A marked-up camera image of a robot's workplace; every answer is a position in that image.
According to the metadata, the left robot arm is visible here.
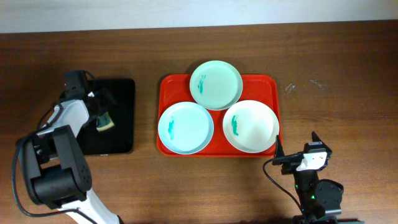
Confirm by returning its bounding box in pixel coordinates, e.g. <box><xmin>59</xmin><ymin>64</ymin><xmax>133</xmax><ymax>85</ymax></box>
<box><xmin>11</xmin><ymin>70</ymin><xmax>122</xmax><ymax>223</ymax></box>

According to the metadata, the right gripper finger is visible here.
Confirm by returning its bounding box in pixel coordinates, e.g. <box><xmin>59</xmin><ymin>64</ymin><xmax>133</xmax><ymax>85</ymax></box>
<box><xmin>274</xmin><ymin>135</ymin><xmax>285</xmax><ymax>158</ymax></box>
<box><xmin>312</xmin><ymin>131</ymin><xmax>323</xmax><ymax>144</ymax></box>

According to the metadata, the mint green plate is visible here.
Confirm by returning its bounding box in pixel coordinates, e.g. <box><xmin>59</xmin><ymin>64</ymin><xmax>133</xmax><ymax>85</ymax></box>
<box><xmin>189</xmin><ymin>60</ymin><xmax>243</xmax><ymax>111</ymax></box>

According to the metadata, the yellow green sponge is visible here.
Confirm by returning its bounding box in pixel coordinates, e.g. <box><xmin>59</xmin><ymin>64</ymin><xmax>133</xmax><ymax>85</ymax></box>
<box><xmin>96</xmin><ymin>112</ymin><xmax>114</xmax><ymax>132</ymax></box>

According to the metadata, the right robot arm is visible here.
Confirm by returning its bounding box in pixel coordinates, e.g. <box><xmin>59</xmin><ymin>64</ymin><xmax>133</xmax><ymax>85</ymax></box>
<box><xmin>272</xmin><ymin>132</ymin><xmax>344</xmax><ymax>223</ymax></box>

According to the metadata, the black tray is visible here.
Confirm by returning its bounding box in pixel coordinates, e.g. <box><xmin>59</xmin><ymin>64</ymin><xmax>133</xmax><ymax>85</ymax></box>
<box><xmin>76</xmin><ymin>78</ymin><xmax>136</xmax><ymax>155</ymax></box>

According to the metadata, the white plate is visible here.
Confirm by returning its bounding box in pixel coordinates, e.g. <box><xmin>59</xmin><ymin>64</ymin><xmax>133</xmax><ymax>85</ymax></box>
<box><xmin>222</xmin><ymin>100</ymin><xmax>280</xmax><ymax>154</ymax></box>

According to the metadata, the light blue plate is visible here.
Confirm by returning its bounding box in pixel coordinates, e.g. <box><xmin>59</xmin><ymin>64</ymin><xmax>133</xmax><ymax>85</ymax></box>
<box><xmin>157</xmin><ymin>101</ymin><xmax>215</xmax><ymax>155</ymax></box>

